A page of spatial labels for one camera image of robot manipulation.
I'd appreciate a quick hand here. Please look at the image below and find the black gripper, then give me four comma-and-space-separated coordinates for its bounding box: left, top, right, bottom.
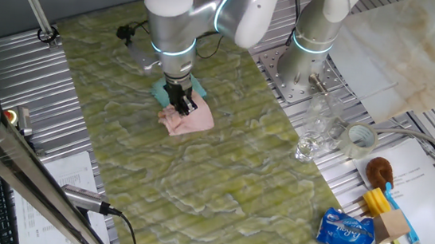
160, 70, 202, 118

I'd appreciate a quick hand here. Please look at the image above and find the pink fluffy cloth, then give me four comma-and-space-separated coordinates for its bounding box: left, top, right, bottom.
155, 86, 219, 141

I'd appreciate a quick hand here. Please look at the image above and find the teal fluffy cloth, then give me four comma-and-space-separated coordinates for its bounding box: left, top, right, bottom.
147, 69, 209, 112

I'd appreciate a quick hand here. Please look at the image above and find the green marbled table mat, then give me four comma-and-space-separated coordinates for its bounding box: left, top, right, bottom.
35, 0, 408, 244

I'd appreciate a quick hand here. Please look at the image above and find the black foam microphone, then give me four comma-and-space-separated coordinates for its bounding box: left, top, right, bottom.
115, 22, 138, 47

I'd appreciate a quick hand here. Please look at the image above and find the white sheet with printed table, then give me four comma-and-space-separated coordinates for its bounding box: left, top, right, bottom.
7, 144, 119, 244

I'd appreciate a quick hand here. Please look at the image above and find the small clear glass cup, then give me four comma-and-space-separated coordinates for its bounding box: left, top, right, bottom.
293, 129, 327, 165

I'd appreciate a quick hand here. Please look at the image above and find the clear packing tape roll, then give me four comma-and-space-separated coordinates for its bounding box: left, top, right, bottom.
336, 120, 381, 161

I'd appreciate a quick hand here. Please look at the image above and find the yellow red stop button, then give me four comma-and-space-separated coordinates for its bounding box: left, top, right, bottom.
3, 108, 19, 126

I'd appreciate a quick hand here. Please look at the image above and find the clear glass stirring rod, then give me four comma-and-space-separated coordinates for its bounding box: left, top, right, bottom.
335, 76, 399, 112

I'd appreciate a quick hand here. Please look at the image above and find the blue tissue pack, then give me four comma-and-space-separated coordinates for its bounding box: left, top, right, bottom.
315, 206, 380, 244

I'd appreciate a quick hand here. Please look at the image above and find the brown round scrubber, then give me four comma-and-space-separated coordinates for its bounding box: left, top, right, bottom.
362, 155, 398, 192

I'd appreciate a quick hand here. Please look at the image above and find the yellow sponge brush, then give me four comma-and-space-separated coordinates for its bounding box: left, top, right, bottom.
357, 186, 415, 244

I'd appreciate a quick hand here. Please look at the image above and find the beige marble board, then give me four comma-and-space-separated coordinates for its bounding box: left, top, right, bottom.
321, 0, 435, 130

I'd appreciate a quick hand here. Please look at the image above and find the blue plastic brush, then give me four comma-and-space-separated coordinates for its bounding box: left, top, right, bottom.
378, 180, 427, 244

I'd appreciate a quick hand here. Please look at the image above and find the small wooden block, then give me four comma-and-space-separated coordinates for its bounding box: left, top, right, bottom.
370, 206, 413, 244

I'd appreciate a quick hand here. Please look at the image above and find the white sheet with few lines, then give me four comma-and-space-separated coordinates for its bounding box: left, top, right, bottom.
343, 132, 435, 244

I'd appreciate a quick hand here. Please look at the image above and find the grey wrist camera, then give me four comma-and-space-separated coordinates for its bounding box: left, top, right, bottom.
124, 41, 164, 76

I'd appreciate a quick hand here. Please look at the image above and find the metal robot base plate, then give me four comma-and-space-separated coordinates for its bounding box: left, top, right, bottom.
254, 41, 353, 110

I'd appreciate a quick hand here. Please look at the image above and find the silver depth camera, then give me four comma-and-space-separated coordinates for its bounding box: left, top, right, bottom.
59, 183, 114, 216

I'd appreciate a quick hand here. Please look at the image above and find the black camera cable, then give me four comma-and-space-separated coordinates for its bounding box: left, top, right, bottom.
104, 205, 143, 244

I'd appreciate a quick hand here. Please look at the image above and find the black base cable bundle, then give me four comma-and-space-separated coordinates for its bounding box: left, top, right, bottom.
285, 0, 303, 49

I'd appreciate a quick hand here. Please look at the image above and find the shiny steel frame beam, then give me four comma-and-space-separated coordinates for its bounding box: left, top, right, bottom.
0, 77, 127, 244

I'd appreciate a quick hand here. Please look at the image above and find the grey hose with metal plug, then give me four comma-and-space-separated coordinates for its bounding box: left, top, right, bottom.
300, 73, 435, 175

